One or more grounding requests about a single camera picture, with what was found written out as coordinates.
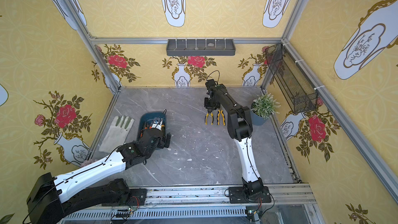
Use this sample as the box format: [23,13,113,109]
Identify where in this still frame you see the yellow black combination pliers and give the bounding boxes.
[217,108,226,126]

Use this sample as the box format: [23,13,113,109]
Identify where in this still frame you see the yellow black long-nose pliers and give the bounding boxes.
[205,112,214,125]

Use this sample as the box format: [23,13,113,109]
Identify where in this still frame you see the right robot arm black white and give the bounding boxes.
[204,79,264,198]

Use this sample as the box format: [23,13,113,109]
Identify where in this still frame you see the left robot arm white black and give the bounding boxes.
[27,128,171,224]

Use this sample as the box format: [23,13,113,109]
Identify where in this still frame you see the teal storage box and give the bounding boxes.
[136,110,167,149]

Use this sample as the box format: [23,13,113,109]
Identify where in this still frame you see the white green work glove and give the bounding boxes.
[99,115,134,152]

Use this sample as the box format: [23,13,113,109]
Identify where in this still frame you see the blue plant pot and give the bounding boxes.
[250,111,267,126]

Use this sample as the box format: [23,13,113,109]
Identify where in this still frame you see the green white artificial plant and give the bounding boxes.
[251,93,280,119]

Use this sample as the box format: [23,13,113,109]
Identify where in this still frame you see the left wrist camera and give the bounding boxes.
[146,117,165,131]

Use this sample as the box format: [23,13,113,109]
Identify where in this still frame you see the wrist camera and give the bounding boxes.
[146,117,165,131]
[205,79,218,91]

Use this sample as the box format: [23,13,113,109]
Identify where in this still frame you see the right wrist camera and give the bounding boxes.
[205,79,218,91]

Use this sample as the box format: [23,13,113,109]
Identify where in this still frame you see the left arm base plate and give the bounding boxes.
[101,188,147,207]

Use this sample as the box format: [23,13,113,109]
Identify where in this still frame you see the grey wall shelf tray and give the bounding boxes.
[166,38,236,57]

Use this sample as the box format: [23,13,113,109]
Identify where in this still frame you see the black wire mesh basket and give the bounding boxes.
[265,44,318,114]

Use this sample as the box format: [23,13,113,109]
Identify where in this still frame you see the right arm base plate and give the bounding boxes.
[228,186,273,204]

